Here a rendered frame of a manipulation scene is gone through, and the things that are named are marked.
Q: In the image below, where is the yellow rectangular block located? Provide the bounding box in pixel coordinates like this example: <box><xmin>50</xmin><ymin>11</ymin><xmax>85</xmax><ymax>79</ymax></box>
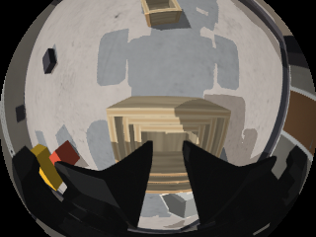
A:
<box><xmin>31</xmin><ymin>144</ymin><xmax>63</xmax><ymax>191</ymax></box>

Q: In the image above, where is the red cube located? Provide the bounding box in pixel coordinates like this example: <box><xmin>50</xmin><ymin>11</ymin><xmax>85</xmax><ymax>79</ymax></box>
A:
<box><xmin>49</xmin><ymin>140</ymin><xmax>80</xmax><ymax>165</ymax></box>

